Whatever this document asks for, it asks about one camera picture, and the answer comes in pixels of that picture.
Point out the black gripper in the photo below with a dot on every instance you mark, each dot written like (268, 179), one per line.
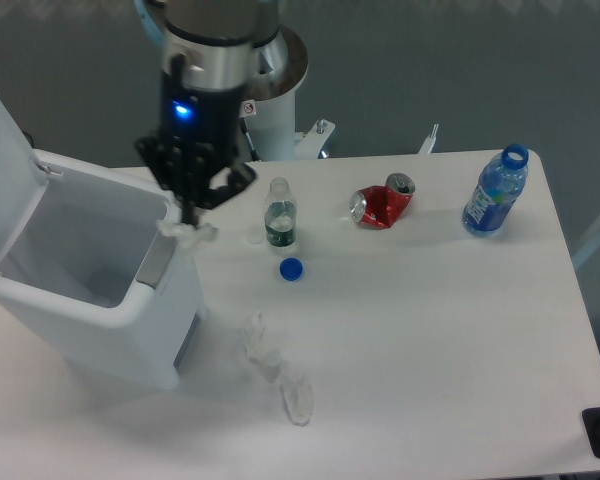
(193, 152)

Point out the small white paper ball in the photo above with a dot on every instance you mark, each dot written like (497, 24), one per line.
(187, 235)

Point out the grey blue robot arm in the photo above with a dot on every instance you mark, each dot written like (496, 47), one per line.
(207, 63)

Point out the white open trash bin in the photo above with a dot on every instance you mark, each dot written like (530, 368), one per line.
(86, 264)

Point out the white bottle cap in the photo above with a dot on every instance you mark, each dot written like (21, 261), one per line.
(254, 236)

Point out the clear green label bottle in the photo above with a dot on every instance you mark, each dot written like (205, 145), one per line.
(280, 214)

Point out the blue bottle cap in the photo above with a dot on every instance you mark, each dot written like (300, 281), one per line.
(291, 269)

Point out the crushed red soda can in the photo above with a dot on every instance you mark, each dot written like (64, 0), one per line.
(380, 206)

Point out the crumpled white tissue lower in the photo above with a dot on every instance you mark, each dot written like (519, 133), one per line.
(298, 398)

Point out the blue plastic drink bottle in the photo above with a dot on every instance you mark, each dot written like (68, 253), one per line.
(499, 185)

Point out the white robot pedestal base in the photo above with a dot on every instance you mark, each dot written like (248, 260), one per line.
(268, 116)

